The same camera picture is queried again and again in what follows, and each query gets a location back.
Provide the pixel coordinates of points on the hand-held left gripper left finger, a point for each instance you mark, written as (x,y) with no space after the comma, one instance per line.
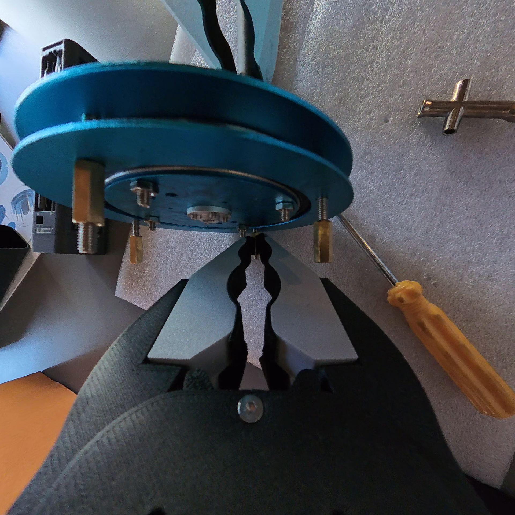
(189,322)

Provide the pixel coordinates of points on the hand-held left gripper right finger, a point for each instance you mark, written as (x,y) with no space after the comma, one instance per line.
(309,322)

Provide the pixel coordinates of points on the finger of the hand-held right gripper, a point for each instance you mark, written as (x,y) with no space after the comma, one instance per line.
(265,32)
(193,20)

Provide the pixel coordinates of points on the white foam mat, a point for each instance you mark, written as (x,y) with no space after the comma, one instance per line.
(402,201)

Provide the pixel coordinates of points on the black screwdriver bit case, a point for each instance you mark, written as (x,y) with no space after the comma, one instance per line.
(68,237)

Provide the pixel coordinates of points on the blue double disc turntable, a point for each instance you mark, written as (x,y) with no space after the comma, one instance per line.
(181,100)

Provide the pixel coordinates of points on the large brass hex standoff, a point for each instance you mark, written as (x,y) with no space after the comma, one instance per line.
(87,193)

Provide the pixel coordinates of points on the white blue printed paper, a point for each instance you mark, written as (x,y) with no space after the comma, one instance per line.
(20,201)

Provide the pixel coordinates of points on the metal cross wrench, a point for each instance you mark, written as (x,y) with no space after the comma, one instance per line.
(460,106)

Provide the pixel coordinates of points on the orange cardboard box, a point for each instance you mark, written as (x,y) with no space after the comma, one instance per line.
(24,434)

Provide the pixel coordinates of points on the dark grey case sleeve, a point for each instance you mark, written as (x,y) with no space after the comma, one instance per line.
(10,257)

